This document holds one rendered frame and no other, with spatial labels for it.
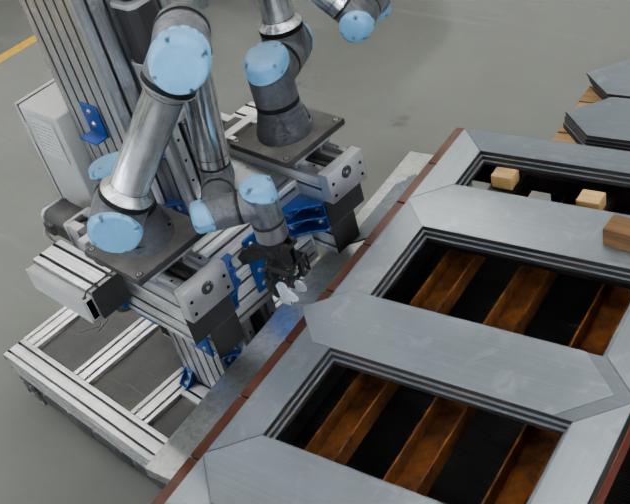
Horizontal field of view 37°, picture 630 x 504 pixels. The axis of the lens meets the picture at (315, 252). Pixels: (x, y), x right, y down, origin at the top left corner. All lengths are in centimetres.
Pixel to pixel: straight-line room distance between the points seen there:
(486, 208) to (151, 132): 90
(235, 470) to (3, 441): 173
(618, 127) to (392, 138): 184
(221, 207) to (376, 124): 245
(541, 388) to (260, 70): 102
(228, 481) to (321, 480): 19
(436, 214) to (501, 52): 249
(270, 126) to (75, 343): 133
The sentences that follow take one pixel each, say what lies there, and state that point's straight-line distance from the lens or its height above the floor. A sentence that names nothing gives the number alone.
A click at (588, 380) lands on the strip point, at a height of 85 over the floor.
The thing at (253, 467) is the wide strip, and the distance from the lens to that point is 195.
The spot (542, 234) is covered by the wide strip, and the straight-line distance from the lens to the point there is 231.
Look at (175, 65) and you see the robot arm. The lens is 183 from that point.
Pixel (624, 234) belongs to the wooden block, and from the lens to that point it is 221.
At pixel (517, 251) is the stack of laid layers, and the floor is 84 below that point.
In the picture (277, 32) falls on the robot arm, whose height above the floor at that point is 128.
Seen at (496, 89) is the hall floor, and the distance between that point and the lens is 453.
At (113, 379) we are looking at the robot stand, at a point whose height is 21.
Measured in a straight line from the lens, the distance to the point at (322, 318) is 220.
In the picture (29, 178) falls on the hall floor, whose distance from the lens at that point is 496.
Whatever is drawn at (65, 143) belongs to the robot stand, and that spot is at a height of 115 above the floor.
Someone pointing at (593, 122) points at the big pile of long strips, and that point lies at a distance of 267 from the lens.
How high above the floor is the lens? 231
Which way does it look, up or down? 38 degrees down
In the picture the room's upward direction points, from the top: 16 degrees counter-clockwise
